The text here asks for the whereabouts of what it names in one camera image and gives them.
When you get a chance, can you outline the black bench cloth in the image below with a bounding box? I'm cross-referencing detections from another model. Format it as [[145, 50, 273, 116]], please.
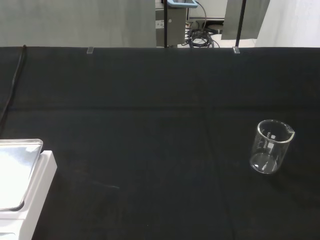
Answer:
[[0, 46, 320, 240]]

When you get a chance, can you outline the black tripod pole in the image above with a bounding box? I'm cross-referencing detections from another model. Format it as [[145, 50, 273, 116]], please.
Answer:
[[163, 0, 169, 49], [235, 0, 245, 48]]

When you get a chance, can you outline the grey metal cabinet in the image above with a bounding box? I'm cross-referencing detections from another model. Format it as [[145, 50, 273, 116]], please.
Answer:
[[155, 7, 191, 48]]

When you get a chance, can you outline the blue-rimmed device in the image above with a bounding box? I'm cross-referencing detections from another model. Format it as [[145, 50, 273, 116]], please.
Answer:
[[166, 0, 199, 8]]

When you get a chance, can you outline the grey hanging board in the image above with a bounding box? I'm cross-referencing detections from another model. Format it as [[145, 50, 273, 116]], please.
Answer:
[[220, 0, 271, 41]]

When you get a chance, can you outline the white electronic balance steel pan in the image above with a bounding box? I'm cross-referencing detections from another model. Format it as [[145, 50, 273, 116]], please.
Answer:
[[0, 138, 58, 240]]

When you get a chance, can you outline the tangle of black cables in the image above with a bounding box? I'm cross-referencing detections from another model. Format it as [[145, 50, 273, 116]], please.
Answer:
[[184, 1, 223, 49]]

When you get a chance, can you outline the black power cable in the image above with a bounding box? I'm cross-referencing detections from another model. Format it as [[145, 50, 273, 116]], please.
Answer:
[[0, 44, 28, 135]]

